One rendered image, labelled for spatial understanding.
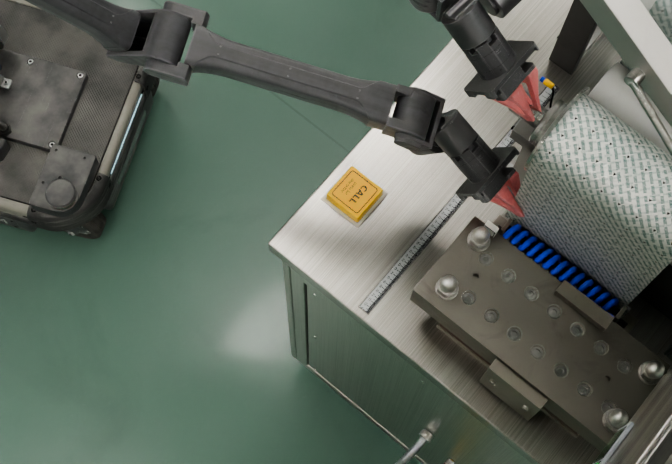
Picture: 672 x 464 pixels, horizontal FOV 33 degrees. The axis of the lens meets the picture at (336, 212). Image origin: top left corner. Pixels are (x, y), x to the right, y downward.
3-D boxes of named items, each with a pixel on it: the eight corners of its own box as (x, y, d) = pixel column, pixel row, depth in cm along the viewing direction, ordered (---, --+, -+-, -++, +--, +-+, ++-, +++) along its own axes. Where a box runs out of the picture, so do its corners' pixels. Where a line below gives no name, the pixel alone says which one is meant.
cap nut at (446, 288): (444, 273, 179) (447, 264, 174) (463, 287, 178) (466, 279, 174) (430, 290, 178) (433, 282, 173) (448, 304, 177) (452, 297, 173)
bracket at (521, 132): (505, 162, 199) (537, 85, 170) (534, 184, 198) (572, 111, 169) (487, 182, 198) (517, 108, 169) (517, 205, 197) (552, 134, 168)
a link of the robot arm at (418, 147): (399, 140, 167) (415, 85, 169) (363, 145, 178) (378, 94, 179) (465, 167, 172) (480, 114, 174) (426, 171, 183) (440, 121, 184)
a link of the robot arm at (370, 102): (140, 64, 165) (163, -4, 167) (144, 75, 171) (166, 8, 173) (423, 150, 167) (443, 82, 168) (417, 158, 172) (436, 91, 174)
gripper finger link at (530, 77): (502, 135, 164) (467, 88, 160) (532, 100, 166) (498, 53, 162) (532, 139, 159) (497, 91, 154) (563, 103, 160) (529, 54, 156)
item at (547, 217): (507, 214, 184) (527, 172, 167) (626, 305, 179) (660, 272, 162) (505, 216, 184) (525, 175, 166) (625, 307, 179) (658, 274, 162)
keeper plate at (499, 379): (486, 372, 186) (496, 357, 175) (535, 411, 184) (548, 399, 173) (476, 383, 185) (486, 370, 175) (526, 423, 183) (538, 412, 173)
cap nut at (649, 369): (647, 356, 175) (655, 350, 170) (666, 371, 174) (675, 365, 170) (633, 374, 174) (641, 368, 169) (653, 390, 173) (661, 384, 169)
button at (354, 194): (351, 170, 198) (352, 164, 196) (382, 194, 197) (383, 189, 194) (325, 198, 196) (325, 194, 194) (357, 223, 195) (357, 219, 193)
